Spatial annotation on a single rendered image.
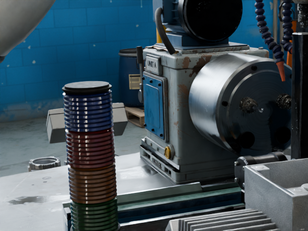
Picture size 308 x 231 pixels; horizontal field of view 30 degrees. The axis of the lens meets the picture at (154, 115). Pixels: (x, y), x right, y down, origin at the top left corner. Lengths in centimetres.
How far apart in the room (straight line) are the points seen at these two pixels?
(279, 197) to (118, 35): 643
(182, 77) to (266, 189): 100
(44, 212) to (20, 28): 81
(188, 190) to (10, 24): 61
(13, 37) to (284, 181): 37
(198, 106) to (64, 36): 529
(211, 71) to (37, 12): 78
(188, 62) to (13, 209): 59
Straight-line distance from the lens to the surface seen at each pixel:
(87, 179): 70
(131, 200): 116
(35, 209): 150
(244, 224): 56
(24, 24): 73
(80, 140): 69
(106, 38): 687
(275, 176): 62
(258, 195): 58
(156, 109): 167
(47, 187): 166
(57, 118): 125
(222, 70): 140
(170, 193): 118
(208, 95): 139
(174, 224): 60
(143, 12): 707
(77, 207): 72
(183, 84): 154
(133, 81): 619
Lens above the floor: 132
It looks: 12 degrees down
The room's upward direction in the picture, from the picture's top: 2 degrees counter-clockwise
